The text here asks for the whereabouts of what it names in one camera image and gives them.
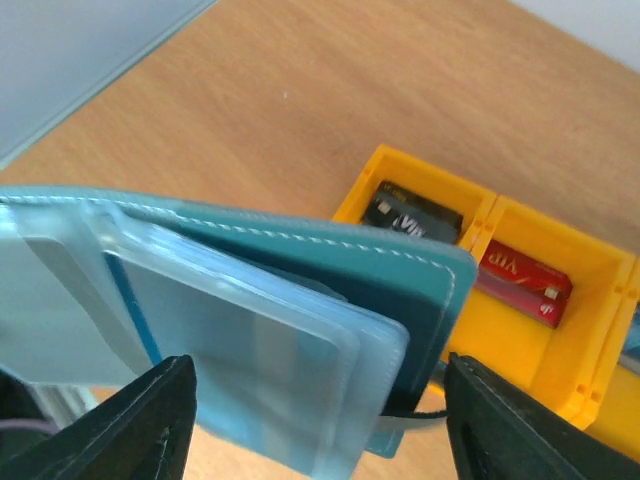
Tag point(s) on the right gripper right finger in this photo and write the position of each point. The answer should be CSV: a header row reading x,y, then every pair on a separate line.
x,y
497,431

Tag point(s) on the blue VIP card stack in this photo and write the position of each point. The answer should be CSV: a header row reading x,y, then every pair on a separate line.
x,y
629,357

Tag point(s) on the left yellow bin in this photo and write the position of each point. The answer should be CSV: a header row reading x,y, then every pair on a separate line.
x,y
472,201

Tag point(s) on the black VIP card stack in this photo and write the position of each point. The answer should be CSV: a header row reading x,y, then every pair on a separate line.
x,y
395,208

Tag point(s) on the middle yellow bin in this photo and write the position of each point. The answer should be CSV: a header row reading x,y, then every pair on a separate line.
x,y
557,367

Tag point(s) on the teal leather card holder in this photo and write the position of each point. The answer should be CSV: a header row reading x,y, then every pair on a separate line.
x,y
312,341

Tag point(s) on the yellow bin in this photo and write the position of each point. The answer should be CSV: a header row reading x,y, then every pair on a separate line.
x,y
472,201
617,421
557,367

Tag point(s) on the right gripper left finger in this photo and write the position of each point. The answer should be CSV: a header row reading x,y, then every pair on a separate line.
x,y
142,432

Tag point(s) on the red VIP card stack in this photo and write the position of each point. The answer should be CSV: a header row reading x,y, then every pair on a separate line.
x,y
524,283

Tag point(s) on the right yellow bin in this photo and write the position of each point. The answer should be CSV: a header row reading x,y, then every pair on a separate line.
x,y
617,421

